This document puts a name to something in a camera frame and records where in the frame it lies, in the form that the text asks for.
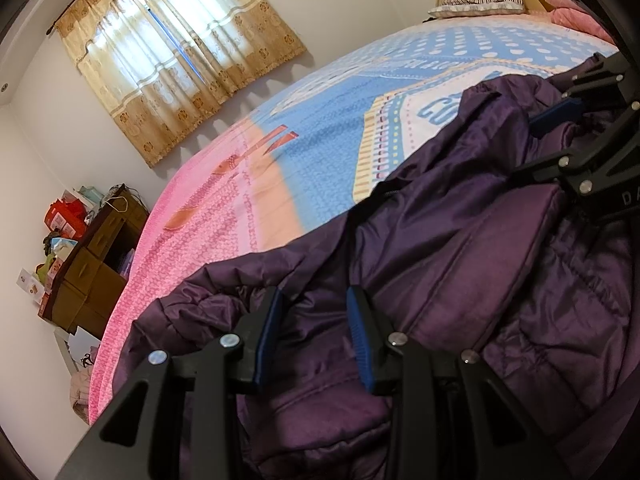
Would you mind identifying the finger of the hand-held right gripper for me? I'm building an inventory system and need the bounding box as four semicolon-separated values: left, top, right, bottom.
529;52;627;137
506;145;607;195

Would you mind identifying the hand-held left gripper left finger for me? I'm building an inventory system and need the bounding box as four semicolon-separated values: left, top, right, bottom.
65;286;287;480

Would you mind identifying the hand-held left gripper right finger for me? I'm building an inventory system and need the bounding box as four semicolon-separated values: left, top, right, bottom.
346;284;572;480

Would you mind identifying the purple padded jacket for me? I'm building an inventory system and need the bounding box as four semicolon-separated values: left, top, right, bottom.
122;55;640;480

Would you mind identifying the beige clothes pile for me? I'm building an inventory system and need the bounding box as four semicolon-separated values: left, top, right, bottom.
70;367;94;412

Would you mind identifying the pink folded quilt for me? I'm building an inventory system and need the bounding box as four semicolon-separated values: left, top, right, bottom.
542;0;601;32

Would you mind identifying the brown wooden desk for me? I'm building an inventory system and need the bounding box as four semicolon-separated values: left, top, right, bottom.
42;187;151;341

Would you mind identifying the white paper bag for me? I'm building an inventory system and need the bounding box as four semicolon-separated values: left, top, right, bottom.
67;327;104;374

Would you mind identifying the pink and blue printed bed sheet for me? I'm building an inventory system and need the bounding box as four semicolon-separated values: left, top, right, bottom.
87;14;621;427

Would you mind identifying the red gift bag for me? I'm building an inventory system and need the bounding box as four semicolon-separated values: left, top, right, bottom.
44;199;89;241

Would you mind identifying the white printed card box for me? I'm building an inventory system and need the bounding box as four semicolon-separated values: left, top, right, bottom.
16;269;45;306

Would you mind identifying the beige floral window curtain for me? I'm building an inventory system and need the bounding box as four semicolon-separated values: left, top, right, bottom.
55;0;307;169

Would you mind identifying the dark curtain rod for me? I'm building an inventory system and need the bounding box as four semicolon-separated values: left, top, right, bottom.
46;0;96;36

